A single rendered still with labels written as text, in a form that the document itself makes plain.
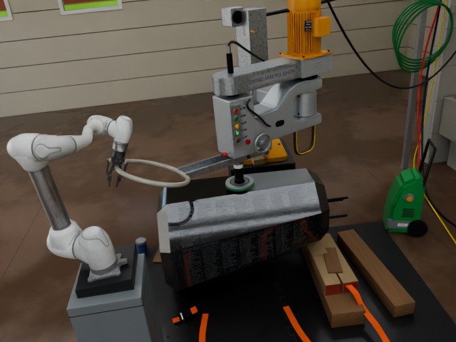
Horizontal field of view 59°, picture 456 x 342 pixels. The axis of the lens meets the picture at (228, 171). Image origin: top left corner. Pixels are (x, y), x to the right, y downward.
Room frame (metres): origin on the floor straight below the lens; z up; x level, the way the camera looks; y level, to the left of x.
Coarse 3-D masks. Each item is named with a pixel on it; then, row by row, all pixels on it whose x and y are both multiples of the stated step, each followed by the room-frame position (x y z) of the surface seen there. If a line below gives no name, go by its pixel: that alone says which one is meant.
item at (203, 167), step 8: (256, 152) 2.70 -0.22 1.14; (208, 160) 2.61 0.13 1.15; (216, 160) 2.65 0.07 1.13; (224, 160) 2.56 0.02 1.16; (232, 160) 2.59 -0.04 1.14; (240, 160) 2.62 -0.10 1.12; (184, 168) 2.51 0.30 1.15; (192, 168) 2.54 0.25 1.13; (200, 168) 2.46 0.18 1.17; (208, 168) 2.48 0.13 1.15; (216, 168) 2.52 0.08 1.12; (192, 176) 2.42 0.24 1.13
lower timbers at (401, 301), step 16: (352, 240) 2.88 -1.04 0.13; (304, 256) 2.85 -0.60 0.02; (352, 256) 2.72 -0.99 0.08; (368, 256) 2.64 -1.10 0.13; (368, 272) 2.46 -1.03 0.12; (384, 272) 2.44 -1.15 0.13; (320, 288) 2.33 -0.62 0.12; (384, 288) 2.26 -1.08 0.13; (400, 288) 2.25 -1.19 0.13; (336, 304) 2.14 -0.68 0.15; (352, 304) 2.12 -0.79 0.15; (384, 304) 2.21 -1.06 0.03; (400, 304) 2.10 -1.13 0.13; (336, 320) 2.05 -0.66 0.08; (352, 320) 2.05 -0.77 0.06
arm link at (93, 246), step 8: (88, 232) 1.83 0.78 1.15; (96, 232) 1.83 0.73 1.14; (104, 232) 1.86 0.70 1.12; (80, 240) 1.81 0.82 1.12; (88, 240) 1.79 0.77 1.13; (96, 240) 1.79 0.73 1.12; (104, 240) 1.82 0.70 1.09; (80, 248) 1.79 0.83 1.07; (88, 248) 1.77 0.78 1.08; (96, 248) 1.78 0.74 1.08; (104, 248) 1.80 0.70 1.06; (112, 248) 1.84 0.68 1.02; (80, 256) 1.80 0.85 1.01; (88, 256) 1.78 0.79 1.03; (96, 256) 1.77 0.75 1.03; (104, 256) 1.79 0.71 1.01; (112, 256) 1.82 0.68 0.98; (88, 264) 1.80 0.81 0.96; (96, 264) 1.77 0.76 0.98; (104, 264) 1.78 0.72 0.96; (112, 264) 1.81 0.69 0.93
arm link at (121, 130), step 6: (114, 120) 2.37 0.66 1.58; (120, 120) 2.31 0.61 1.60; (126, 120) 2.31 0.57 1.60; (108, 126) 2.32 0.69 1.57; (114, 126) 2.31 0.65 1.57; (120, 126) 2.29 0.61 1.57; (126, 126) 2.30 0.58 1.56; (108, 132) 2.32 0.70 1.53; (114, 132) 2.29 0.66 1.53; (120, 132) 2.28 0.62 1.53; (126, 132) 2.29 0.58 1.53; (114, 138) 2.30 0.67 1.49; (120, 138) 2.28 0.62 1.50; (126, 138) 2.29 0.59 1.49
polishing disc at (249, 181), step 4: (232, 176) 2.77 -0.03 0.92; (244, 176) 2.75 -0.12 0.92; (248, 176) 2.74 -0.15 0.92; (228, 180) 2.71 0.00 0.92; (232, 180) 2.70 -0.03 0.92; (248, 180) 2.68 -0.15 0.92; (252, 180) 2.67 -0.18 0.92; (228, 184) 2.65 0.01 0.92; (232, 184) 2.65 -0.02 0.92; (236, 184) 2.64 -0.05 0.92; (240, 184) 2.63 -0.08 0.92; (244, 184) 2.63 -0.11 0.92; (248, 184) 2.62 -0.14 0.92; (252, 184) 2.63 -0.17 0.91; (232, 188) 2.60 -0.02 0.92; (236, 188) 2.58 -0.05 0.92; (240, 188) 2.58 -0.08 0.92; (244, 188) 2.58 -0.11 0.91
